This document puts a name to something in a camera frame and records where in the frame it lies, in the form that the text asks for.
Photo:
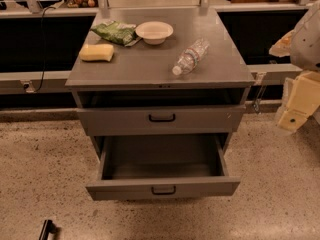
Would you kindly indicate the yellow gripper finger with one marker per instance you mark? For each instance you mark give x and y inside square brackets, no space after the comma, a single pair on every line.
[282,47]

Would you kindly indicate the grey drawer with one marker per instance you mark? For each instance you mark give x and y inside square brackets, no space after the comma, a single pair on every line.
[162,166]
[160,120]

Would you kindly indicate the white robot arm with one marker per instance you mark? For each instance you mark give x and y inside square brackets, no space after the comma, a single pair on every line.
[302,44]

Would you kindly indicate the grey drawer cabinet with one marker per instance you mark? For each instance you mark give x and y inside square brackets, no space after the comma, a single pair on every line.
[141,76]

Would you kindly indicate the clear plastic water bottle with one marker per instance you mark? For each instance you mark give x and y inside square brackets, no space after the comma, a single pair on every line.
[190,57]

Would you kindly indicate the white bowl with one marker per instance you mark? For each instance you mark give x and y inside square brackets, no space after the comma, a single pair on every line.
[154,32]

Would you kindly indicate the green chip bag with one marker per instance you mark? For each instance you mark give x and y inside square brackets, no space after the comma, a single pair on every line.
[117,32]

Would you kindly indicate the yellow sponge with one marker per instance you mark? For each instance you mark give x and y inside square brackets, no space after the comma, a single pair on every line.
[98,52]

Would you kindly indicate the black object on floor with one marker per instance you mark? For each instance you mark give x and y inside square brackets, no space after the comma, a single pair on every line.
[47,229]

